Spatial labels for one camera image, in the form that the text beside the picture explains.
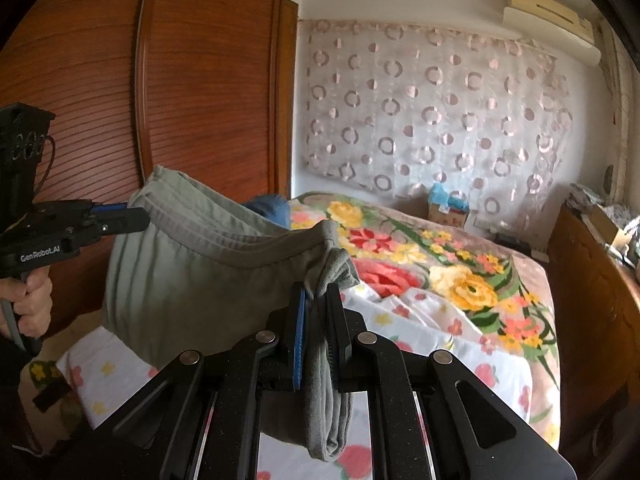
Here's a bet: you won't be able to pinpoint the circle pattern sheer cloth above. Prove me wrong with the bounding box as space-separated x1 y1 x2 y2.
300 19 573 216

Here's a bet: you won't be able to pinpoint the wooden wardrobe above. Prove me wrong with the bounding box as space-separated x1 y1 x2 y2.
0 0 301 331

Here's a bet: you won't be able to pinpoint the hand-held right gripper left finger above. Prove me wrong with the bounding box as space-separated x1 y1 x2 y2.
75 284 311 480

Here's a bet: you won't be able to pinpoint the strawberry print bed sheet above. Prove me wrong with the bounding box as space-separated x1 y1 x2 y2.
55 285 533 480

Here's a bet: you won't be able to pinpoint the floral blanket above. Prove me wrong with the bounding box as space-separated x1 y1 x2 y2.
287 191 561 453

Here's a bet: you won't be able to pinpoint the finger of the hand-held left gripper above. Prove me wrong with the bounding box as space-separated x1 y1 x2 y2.
65 198 130 212
70 207 152 249

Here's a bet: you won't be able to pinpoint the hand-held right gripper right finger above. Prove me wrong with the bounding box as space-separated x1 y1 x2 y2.
325 282 576 480

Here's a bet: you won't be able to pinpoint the wall air conditioner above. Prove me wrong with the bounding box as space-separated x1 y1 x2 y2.
502 0 603 66

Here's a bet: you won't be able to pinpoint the person's left forearm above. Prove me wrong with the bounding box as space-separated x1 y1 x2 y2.
0 337 36 441

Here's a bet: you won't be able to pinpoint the long wooden cabinet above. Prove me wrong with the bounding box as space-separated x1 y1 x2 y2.
547 202 640 461

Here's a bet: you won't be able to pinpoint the grey-green pants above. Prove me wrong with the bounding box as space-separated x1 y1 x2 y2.
102 165 361 463

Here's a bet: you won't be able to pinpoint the blue plastic bag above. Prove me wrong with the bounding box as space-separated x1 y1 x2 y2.
430 182 468 211

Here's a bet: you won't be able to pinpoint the patterned floor mat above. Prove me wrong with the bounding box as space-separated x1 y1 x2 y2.
27 357 68 387

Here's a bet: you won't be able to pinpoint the blue jeans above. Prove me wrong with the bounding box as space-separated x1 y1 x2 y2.
245 195 293 231

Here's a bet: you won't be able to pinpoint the crumpled printed cloth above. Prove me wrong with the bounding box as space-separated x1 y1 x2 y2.
570 182 640 221

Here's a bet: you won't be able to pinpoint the open cardboard box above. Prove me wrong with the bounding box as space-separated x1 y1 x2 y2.
590 205 633 248

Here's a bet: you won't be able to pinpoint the person's left hand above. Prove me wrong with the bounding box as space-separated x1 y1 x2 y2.
0 274 54 342

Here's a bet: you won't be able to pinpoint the small cardboard box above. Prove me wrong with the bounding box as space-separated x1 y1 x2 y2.
427 200 471 229

